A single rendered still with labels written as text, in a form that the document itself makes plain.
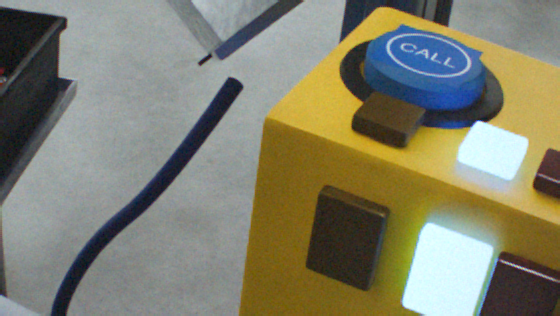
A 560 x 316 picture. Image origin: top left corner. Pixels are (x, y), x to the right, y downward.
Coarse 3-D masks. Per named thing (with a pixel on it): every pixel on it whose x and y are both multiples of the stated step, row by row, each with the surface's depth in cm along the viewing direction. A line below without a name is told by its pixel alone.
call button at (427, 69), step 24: (384, 48) 33; (408, 48) 34; (432, 48) 34; (456, 48) 34; (384, 72) 32; (408, 72) 32; (432, 72) 32; (456, 72) 33; (480, 72) 33; (408, 96) 32; (432, 96) 32; (456, 96) 32; (480, 96) 33
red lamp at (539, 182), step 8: (552, 152) 30; (544, 160) 30; (552, 160) 30; (544, 168) 29; (552, 168) 29; (536, 176) 29; (544, 176) 29; (552, 176) 29; (536, 184) 29; (544, 184) 29; (552, 184) 29; (544, 192) 29; (552, 192) 29
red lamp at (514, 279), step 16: (512, 256) 29; (496, 272) 29; (512, 272) 29; (528, 272) 29; (544, 272) 29; (496, 288) 30; (512, 288) 29; (528, 288) 29; (544, 288) 29; (496, 304) 30; (512, 304) 30; (528, 304) 29; (544, 304) 29
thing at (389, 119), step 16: (384, 96) 32; (368, 112) 31; (384, 112) 31; (400, 112) 31; (416, 112) 31; (352, 128) 31; (368, 128) 31; (384, 128) 30; (400, 128) 30; (416, 128) 31; (400, 144) 30
